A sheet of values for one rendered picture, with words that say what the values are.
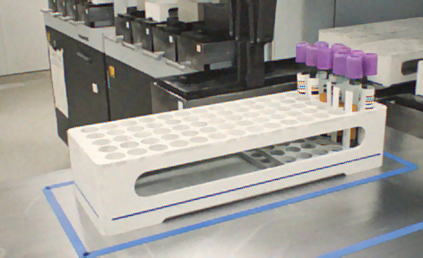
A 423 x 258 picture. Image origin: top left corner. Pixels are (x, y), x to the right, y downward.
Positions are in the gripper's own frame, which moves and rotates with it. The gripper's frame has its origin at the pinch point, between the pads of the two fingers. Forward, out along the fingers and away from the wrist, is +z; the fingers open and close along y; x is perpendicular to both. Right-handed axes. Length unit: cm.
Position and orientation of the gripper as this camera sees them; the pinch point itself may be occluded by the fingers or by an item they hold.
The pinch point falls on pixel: (250, 64)
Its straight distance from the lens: 94.2
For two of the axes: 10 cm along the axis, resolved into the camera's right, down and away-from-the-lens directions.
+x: -8.7, 1.8, -4.6
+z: 0.3, 9.5, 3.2
